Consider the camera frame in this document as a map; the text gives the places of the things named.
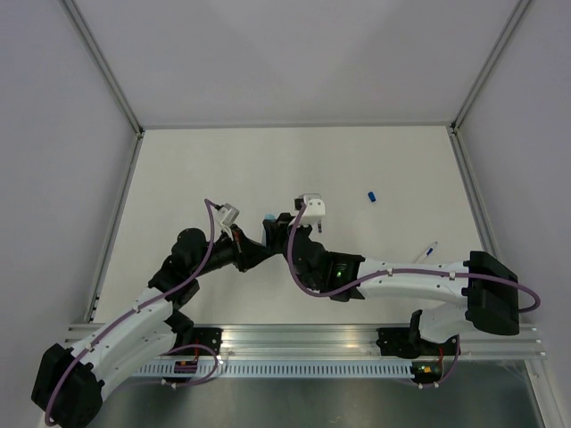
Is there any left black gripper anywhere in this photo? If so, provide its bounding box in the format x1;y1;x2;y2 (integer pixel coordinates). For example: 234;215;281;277
191;223;271;277

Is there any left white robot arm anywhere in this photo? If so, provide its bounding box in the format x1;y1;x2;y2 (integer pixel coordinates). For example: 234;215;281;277
31;221;286;427

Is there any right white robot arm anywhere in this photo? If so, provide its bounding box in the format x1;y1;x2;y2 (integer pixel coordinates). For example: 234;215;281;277
262;214;520;354

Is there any white pen with blue tip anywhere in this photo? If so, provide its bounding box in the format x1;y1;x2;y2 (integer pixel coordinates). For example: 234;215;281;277
414;242;438;264

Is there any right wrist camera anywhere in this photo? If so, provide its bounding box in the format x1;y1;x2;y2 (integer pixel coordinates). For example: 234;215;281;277
294;193;326;226

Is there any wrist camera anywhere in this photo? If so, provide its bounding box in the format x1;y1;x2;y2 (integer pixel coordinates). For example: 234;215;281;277
294;193;326;226
215;203;240;236

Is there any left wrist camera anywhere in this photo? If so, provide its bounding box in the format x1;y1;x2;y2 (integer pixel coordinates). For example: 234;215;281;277
215;203;240;236

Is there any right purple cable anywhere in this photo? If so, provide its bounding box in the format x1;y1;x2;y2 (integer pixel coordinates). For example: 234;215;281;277
287;202;542;313

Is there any purple cable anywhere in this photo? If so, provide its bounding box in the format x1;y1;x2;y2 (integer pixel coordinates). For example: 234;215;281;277
44;198;224;424
287;202;542;313

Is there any aluminium front rail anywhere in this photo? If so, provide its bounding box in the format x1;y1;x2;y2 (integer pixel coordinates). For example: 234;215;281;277
64;323;546;358

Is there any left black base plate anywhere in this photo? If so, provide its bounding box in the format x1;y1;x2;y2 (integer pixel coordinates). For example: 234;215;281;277
179;327;223;358

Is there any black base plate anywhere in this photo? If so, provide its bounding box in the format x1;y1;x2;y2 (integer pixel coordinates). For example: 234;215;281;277
179;327;223;358
376;327;459;359

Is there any white slotted cable duct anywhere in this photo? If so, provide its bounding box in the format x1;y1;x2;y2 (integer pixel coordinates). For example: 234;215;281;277
134;359;414;379

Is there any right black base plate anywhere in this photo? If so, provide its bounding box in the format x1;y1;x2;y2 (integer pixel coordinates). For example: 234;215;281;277
376;327;459;359

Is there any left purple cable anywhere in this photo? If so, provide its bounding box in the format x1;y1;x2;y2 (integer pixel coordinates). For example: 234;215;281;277
44;198;224;424

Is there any left aluminium frame post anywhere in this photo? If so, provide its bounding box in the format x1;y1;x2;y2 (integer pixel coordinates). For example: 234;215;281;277
59;0;145;137

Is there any aluminium frame post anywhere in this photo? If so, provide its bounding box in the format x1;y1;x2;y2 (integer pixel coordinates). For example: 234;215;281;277
59;0;145;137
450;0;533;134

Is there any right aluminium frame post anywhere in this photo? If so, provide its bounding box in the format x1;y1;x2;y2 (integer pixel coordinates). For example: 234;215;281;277
450;0;533;134

